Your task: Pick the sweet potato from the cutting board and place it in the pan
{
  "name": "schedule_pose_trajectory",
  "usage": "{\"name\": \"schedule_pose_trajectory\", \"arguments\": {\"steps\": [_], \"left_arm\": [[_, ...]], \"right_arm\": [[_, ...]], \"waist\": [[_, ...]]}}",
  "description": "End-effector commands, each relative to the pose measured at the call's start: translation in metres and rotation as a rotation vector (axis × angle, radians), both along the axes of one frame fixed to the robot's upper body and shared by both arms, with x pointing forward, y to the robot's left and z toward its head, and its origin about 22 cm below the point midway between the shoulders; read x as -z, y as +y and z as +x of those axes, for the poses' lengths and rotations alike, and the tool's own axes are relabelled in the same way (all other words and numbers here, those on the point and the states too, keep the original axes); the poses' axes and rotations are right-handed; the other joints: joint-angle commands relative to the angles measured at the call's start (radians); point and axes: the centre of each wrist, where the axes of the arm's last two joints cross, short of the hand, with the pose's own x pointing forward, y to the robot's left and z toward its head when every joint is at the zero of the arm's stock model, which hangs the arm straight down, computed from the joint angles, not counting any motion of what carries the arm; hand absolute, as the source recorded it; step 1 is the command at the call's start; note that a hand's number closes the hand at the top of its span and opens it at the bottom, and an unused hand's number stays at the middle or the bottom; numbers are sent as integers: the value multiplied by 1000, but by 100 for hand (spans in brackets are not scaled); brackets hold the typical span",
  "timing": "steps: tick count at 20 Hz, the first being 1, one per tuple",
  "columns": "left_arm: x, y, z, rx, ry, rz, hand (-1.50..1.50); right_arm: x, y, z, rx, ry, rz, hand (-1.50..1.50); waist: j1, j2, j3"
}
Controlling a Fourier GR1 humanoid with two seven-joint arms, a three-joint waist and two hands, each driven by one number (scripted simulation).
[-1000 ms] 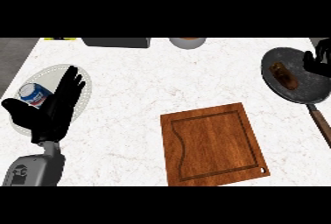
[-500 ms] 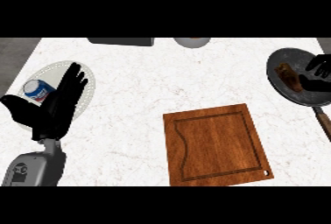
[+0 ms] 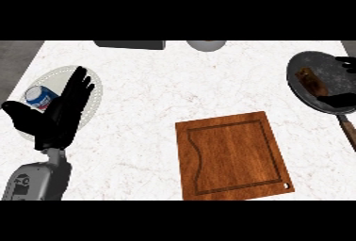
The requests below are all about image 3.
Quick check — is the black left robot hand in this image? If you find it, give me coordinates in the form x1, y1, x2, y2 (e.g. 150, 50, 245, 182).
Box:
0, 65, 96, 152

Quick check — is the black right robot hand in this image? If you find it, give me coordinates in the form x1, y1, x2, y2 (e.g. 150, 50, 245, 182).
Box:
316, 56, 356, 108

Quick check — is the brown sweet potato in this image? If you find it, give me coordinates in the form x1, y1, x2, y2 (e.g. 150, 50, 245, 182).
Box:
294, 66, 331, 98

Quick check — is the dark grey frying pan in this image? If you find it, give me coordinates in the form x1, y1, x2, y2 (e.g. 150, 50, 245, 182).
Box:
285, 51, 356, 153

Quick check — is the brown wooden cutting board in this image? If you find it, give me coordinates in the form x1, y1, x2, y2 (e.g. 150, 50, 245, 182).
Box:
174, 110, 297, 201

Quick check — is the blue and white can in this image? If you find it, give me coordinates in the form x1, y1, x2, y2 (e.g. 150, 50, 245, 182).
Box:
23, 85, 60, 111

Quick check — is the white oval plate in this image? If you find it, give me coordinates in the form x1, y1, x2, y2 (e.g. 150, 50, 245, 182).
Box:
17, 65, 105, 143

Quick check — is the dark grey flat appliance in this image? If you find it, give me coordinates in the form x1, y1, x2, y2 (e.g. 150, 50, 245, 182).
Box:
93, 40, 167, 51

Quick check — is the grey round bowl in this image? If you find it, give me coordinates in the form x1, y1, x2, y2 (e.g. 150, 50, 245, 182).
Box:
184, 40, 227, 53

